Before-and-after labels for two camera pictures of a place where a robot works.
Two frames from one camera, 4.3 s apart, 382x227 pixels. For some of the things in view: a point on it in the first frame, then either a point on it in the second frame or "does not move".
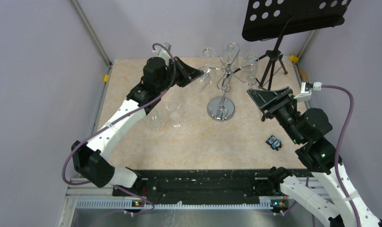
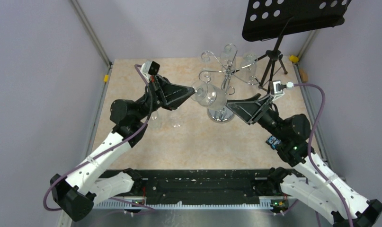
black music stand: (265, 19) does not move
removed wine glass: (173, 107) does not move
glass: (204, 80) -> (209, 95)
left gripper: (188, 74) -> (169, 96)
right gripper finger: (262, 97) -> (246, 109)
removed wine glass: (153, 120) does not move
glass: (249, 73) does not move
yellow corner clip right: (294, 58) does not move
